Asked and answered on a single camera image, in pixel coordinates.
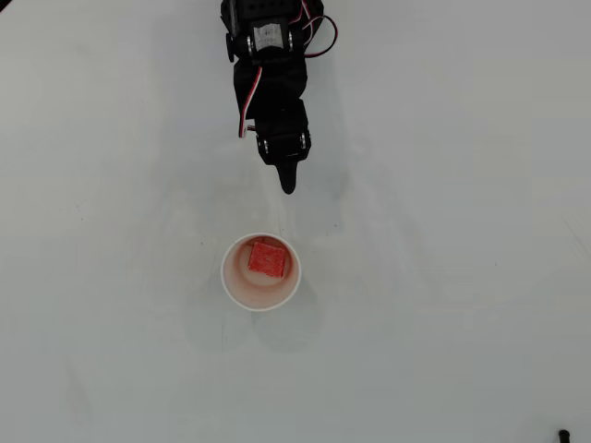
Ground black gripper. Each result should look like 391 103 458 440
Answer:
232 57 314 196

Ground red cube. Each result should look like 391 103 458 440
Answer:
247 241 287 279

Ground white paper cup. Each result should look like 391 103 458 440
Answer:
221 232 303 313

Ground red white black gripper cable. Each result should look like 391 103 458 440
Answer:
236 66 264 139

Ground red black looped wrist cable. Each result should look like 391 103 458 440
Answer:
302 14 340 60

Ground red white black arm cable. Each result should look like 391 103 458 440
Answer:
293 0 317 25

